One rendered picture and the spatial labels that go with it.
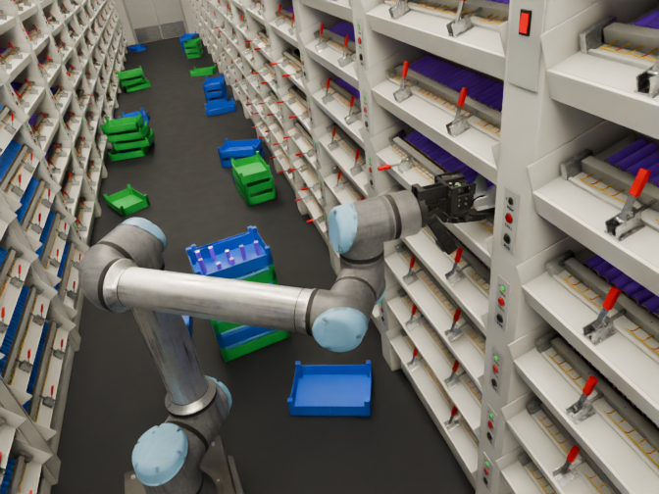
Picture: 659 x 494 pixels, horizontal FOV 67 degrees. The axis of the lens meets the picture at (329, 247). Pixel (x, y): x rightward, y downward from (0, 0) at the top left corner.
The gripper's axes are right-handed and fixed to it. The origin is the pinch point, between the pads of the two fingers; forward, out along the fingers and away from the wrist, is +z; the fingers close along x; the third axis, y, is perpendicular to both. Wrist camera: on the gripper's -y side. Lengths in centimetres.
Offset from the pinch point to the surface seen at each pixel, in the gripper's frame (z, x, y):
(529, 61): -9.9, -16.2, 32.3
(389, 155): -5.8, 45.3, -5.7
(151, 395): -98, 78, -103
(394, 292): -3, 50, -60
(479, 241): -7.2, -4.0, -6.2
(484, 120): -2.3, 4.9, 16.0
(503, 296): -8.0, -15.0, -12.2
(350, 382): -22, 51, -100
